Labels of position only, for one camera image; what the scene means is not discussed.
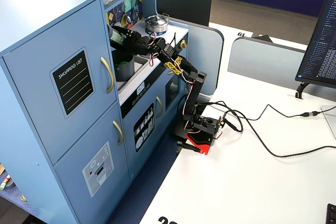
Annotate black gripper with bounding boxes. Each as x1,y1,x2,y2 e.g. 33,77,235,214
110,26,165,56

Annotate gray salt shaker green label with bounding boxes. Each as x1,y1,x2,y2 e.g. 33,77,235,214
107,24,126,45

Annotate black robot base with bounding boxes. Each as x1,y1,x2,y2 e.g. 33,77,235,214
170,113,224,143

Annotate metal ladle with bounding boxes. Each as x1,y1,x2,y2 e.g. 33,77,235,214
123,5,132,25

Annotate gray toy sink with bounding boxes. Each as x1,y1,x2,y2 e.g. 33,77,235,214
115,55,150,91

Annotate gray plastic pot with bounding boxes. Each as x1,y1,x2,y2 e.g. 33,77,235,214
111,49,136,82

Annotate steel pot with lid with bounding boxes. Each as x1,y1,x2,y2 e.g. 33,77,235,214
144,15,169,34

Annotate black control panel with clock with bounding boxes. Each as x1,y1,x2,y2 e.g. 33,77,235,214
120,58,184,119

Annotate blue oven door with window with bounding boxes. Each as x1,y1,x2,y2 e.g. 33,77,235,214
164,69,188,120

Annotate black shopping list board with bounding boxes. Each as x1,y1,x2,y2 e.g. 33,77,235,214
49,47,96,119

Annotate black Dell monitor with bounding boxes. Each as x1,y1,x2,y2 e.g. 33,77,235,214
154,0,214,27

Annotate gray desk divider panel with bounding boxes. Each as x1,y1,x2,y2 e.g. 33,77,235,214
167,16,225,97
227,36,336,102

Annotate blue wooden toy kitchen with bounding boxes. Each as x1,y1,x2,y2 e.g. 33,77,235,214
0,0,190,224

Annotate tall blue fridge door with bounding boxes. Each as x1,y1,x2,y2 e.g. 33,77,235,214
2,0,118,166

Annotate blue dishwasher door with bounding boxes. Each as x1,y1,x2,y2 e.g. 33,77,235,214
122,76,169,180

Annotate black table clamp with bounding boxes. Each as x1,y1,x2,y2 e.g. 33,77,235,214
176,141,202,154

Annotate blue fridge door with dispenser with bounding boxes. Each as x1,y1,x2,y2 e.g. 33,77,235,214
54,103,131,224

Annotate gray water dispenser sticker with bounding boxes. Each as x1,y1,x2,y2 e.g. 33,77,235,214
82,141,115,198

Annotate black monitor showing code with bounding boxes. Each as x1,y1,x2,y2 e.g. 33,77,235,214
295,0,336,90

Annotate silver monitor stand plate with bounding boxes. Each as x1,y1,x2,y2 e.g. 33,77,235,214
320,104,336,140

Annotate black keyboard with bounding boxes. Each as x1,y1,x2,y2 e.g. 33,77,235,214
326,203,336,224

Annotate long gold fridge handle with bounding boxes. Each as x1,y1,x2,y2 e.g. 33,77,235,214
100,56,115,94

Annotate gold dishwasher handle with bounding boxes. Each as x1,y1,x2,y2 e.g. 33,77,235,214
155,95,164,119

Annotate short gold fridge handle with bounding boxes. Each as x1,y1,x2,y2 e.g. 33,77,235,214
112,120,124,146

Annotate red robot base plate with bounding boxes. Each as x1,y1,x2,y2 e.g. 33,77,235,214
185,132,214,156

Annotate thick black cable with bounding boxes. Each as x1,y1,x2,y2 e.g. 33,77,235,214
207,100,336,158

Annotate thin black USB cable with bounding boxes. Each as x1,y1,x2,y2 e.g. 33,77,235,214
225,104,322,121

